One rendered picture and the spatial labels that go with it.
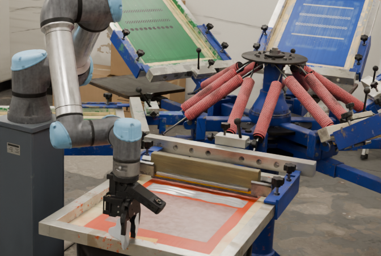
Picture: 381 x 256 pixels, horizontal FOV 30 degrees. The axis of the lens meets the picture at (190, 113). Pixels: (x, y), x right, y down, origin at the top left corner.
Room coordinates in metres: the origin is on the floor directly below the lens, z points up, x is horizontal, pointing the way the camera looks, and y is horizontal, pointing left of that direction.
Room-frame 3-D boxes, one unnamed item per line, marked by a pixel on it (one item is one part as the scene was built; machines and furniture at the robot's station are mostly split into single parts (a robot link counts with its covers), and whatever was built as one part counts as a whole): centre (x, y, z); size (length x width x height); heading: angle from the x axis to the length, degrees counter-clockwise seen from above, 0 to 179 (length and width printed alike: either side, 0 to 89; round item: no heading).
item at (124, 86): (3.69, 0.05, 0.91); 1.34 x 0.40 x 0.08; 39
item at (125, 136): (1.85, 0.17, 1.30); 0.09 x 0.08 x 0.11; 25
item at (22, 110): (2.35, 0.55, 1.25); 0.15 x 0.15 x 0.10
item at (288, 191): (2.30, -0.33, 0.98); 0.30 x 0.05 x 0.07; 159
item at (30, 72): (2.36, 0.55, 1.37); 0.13 x 0.12 x 0.14; 115
